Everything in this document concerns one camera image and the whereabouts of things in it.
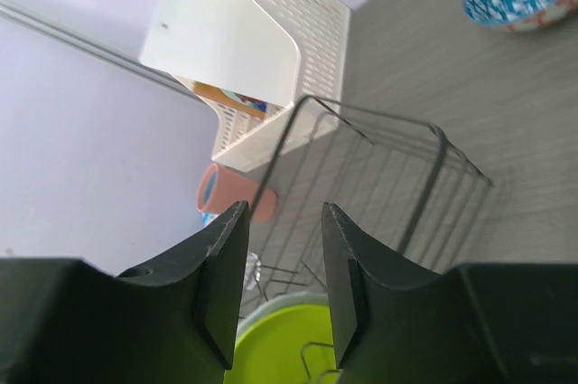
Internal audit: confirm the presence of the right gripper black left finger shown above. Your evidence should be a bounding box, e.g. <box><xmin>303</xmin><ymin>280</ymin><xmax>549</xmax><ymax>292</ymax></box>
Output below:
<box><xmin>1</xmin><ymin>201</ymin><xmax>249</xmax><ymax>383</ymax></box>

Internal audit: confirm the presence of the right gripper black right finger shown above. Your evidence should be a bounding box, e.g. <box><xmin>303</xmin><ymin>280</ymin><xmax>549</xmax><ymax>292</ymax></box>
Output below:
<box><xmin>322</xmin><ymin>203</ymin><xmax>577</xmax><ymax>383</ymax></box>

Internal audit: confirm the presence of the black wire dish rack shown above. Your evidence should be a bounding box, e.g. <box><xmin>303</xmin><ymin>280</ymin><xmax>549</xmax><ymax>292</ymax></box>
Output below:
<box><xmin>240</xmin><ymin>96</ymin><xmax>491</xmax><ymax>321</ymax></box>

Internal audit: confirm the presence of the green plate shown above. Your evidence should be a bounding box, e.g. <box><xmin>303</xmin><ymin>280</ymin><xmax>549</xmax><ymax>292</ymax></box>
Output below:
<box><xmin>224</xmin><ymin>304</ymin><xmax>340</xmax><ymax>384</ymax></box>

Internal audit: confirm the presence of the clear plastic cup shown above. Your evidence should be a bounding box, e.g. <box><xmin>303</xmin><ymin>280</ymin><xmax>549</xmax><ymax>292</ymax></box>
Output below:
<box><xmin>243</xmin><ymin>251</ymin><xmax>262</xmax><ymax>292</ymax></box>

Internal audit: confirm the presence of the pink plastic cup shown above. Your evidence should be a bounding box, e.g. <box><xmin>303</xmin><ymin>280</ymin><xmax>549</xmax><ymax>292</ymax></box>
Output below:
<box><xmin>197</xmin><ymin>164</ymin><xmax>277</xmax><ymax>221</ymax></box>

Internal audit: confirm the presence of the light blue plastic cup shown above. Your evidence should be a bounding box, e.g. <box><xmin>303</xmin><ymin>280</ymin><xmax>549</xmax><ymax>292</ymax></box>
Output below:
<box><xmin>199</xmin><ymin>171</ymin><xmax>218</xmax><ymax>211</ymax></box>

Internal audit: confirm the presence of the white file organizer rack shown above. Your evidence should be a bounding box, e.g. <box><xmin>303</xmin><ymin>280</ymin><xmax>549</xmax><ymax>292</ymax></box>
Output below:
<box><xmin>171</xmin><ymin>0</ymin><xmax>352</xmax><ymax>173</ymax></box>

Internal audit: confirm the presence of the blue children's book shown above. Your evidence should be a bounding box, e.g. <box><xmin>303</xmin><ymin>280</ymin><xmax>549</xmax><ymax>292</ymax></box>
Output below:
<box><xmin>201</xmin><ymin>212</ymin><xmax>218</xmax><ymax>227</ymax></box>

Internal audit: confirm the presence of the picture book in organizer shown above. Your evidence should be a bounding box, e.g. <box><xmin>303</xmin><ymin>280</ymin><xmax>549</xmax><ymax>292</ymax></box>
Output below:
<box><xmin>192</xmin><ymin>81</ymin><xmax>267</xmax><ymax>120</ymax></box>

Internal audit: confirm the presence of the white binder folder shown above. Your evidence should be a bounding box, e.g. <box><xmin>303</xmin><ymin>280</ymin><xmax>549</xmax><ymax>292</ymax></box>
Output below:
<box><xmin>139</xmin><ymin>0</ymin><xmax>300</xmax><ymax>107</ymax></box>

